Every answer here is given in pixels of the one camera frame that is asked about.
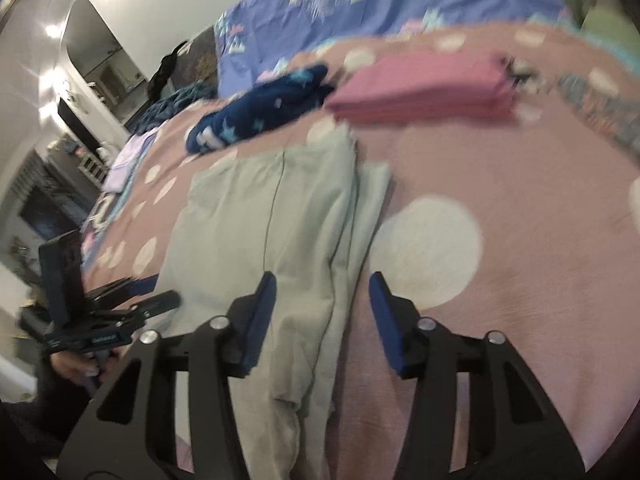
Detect light grey long-sleeve shirt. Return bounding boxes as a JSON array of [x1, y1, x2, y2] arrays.
[[156, 123, 390, 479]]

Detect pink folded clothes stack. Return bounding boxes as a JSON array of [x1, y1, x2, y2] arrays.
[[324, 51, 516, 124]]

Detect person's left hand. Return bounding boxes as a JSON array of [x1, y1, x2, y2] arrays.
[[49, 348, 126, 386]]

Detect lavender folded garment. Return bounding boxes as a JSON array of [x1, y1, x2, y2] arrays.
[[102, 128, 157, 193]]

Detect dark teal fuzzy blanket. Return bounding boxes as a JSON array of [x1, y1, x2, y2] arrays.
[[128, 81, 218, 136]]

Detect pink polka-dot bed cover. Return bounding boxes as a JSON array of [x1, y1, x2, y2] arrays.
[[85, 23, 639, 479]]

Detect black garment on headboard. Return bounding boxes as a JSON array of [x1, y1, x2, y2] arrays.
[[146, 40, 188, 103]]

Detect dark patterned pillow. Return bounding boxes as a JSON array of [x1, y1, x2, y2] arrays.
[[171, 27, 218, 89]]

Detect navy star-patterned folded garment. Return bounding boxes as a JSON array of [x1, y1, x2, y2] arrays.
[[184, 63, 335, 154]]

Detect floral patterned cloth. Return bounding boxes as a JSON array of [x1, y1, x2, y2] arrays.
[[504, 56, 640, 162]]

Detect blue tree-patterned pillow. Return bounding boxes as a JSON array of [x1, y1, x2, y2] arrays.
[[215, 0, 568, 98]]

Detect green pillow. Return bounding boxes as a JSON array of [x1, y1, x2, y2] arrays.
[[582, 6, 640, 56]]

